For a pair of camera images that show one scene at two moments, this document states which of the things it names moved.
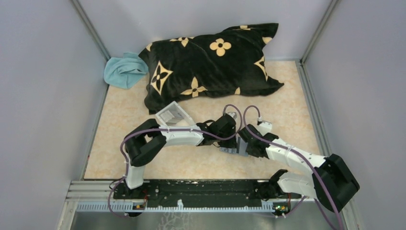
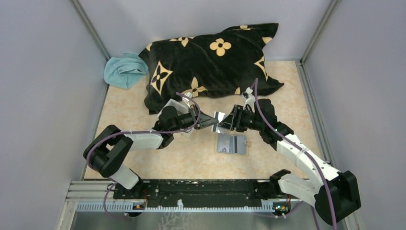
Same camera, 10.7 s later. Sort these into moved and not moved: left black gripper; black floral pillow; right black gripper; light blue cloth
Moved: left black gripper; right black gripper
Not moved: black floral pillow; light blue cloth
